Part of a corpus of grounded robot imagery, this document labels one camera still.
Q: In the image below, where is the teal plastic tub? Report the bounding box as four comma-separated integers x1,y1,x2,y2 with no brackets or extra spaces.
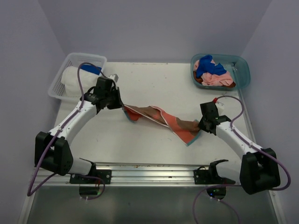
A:
191,54,251,91

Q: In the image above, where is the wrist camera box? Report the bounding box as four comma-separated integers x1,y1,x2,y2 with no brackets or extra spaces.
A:
107,74,119,83
213,98,224,115

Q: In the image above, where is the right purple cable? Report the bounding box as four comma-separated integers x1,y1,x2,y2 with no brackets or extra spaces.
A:
192,95,292,224

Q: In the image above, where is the blue crumpled towel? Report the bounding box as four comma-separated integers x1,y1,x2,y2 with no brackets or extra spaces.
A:
196,55,227,78

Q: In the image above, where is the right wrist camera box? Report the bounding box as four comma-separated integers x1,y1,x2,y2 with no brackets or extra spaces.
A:
213,98,224,115

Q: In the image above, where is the dark red towel in tub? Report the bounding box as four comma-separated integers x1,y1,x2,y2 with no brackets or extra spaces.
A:
195,78,236,88

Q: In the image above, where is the orange brown patterned towel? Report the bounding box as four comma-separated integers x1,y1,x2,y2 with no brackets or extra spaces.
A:
122,105,200,146

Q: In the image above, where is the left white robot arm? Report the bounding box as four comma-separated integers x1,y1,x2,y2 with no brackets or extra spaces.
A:
35,74,123,183

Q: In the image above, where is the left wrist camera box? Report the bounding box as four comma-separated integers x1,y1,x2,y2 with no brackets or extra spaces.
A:
107,74,119,83

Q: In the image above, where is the blue rolled towel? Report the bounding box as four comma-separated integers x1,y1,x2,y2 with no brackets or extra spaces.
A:
81,64,102,75

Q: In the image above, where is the pink crumpled towel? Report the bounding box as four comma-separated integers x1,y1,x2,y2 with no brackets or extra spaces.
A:
193,60,233,82

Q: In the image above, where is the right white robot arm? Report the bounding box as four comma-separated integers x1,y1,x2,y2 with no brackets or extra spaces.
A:
198,101,281,195

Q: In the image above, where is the white plastic mesh basket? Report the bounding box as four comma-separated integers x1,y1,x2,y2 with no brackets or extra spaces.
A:
48,53,107,102

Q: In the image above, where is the white rolled towel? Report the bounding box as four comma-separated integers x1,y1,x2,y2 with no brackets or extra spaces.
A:
61,66,99,97

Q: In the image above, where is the aluminium mounting rail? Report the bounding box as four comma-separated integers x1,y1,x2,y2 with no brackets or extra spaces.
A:
30,162,276,187

